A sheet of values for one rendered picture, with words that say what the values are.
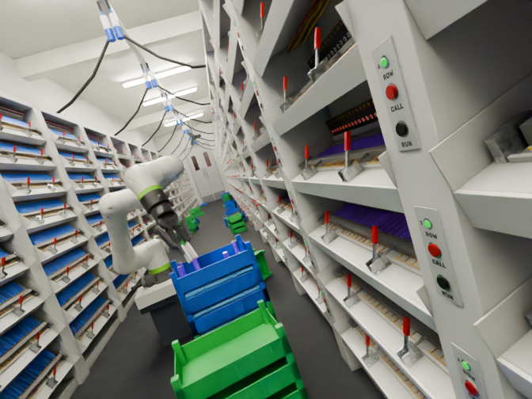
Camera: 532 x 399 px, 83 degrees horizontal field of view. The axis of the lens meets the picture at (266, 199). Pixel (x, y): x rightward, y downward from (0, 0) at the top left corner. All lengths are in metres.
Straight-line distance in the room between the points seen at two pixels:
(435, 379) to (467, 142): 0.46
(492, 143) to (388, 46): 0.14
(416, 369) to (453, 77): 0.54
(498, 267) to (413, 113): 0.19
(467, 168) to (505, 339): 0.19
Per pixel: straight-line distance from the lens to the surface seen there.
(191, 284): 1.11
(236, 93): 1.73
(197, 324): 1.16
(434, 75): 0.36
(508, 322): 0.44
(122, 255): 1.80
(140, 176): 1.19
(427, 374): 0.71
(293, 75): 1.05
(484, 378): 0.49
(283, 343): 0.87
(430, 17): 0.35
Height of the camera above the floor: 0.82
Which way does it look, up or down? 7 degrees down
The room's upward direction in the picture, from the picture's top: 19 degrees counter-clockwise
